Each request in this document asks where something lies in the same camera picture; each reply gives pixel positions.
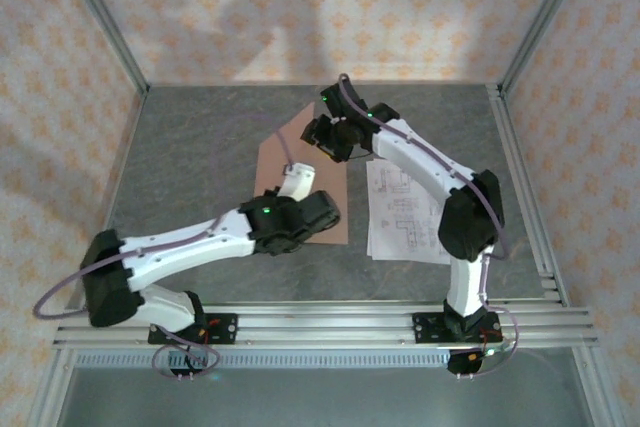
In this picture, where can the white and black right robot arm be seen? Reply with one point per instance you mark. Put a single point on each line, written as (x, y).
(415, 157)

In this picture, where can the aluminium lower frame leg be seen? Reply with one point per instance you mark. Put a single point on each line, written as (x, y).
(597, 387)
(52, 387)

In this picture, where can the brown paper folder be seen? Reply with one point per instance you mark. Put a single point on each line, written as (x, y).
(330, 177)

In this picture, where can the wide aluminium side rail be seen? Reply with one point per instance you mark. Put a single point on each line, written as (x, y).
(526, 197)

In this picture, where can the aluminium upright frame post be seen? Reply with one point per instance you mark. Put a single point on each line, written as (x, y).
(103, 17)
(544, 17)

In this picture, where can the thin aluminium side strip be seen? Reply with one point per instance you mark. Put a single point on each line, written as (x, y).
(129, 147)

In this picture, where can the aluminium front rail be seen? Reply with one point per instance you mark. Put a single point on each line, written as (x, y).
(325, 319)

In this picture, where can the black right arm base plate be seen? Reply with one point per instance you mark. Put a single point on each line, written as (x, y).
(425, 329)

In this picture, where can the grey metal lower panel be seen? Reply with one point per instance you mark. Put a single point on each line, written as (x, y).
(320, 397)

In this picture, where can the black connector block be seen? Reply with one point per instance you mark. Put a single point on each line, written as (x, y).
(462, 364)
(187, 367)

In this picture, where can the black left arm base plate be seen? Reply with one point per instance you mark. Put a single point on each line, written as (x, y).
(225, 329)

